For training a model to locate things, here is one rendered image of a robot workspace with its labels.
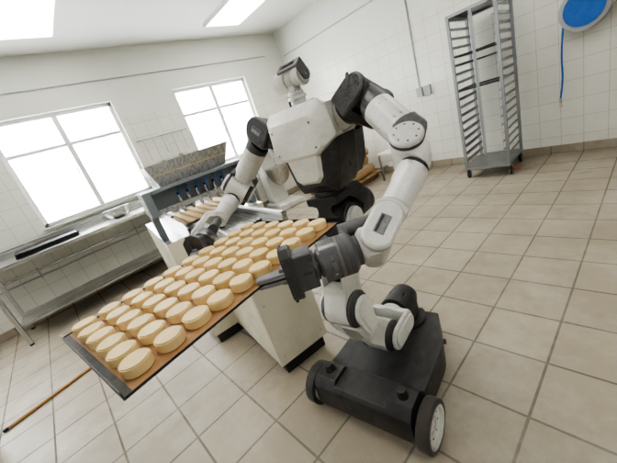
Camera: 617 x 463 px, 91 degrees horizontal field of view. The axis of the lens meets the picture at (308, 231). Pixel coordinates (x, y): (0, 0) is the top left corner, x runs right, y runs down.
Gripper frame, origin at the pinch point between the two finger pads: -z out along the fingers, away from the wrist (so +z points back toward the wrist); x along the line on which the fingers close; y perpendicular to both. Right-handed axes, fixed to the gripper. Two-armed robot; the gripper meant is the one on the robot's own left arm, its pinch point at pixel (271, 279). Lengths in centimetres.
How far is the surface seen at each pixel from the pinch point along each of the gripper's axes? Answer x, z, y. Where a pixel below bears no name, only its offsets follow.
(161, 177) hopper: 24, -65, -145
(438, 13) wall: 102, 265, -376
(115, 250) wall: -54, -254, -379
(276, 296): -51, -15, -87
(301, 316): -71, -7, -91
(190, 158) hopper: 29, -45, -153
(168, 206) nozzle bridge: 5, -69, -146
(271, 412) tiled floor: -100, -36, -63
